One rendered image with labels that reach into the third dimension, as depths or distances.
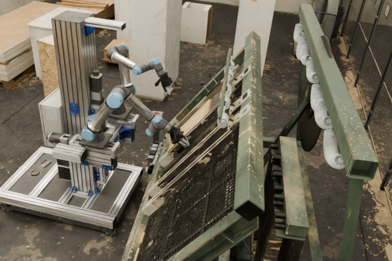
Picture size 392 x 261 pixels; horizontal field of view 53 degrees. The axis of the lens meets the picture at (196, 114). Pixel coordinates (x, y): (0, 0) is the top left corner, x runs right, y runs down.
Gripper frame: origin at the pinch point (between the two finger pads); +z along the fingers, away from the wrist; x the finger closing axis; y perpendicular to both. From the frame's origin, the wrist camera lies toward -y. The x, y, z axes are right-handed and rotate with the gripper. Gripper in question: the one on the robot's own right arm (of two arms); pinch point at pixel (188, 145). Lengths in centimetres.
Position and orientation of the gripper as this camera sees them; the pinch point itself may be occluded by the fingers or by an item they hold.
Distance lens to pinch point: 320.4
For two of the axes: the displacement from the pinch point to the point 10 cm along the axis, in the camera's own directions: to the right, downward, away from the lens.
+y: 1.4, -5.1, 8.5
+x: -6.3, 6.2, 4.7
